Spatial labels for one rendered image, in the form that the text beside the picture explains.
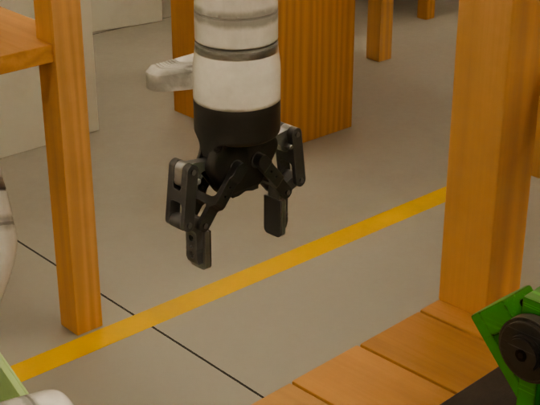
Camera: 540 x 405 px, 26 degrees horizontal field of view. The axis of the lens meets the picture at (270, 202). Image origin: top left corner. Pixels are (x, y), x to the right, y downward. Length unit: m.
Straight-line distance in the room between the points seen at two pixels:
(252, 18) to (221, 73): 0.05
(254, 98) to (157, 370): 2.36
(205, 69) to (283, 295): 2.70
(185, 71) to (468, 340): 0.85
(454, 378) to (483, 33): 0.48
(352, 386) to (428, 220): 2.57
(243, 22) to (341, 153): 3.76
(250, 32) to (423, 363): 0.83
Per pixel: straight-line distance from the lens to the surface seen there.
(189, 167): 0.97
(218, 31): 0.96
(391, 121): 5.05
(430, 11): 6.60
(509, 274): 1.81
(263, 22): 0.96
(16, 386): 1.51
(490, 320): 1.32
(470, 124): 1.70
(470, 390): 1.60
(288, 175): 1.08
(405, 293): 3.68
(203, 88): 0.98
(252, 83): 0.97
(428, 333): 1.75
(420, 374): 1.66
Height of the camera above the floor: 1.77
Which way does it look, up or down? 25 degrees down
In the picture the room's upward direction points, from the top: straight up
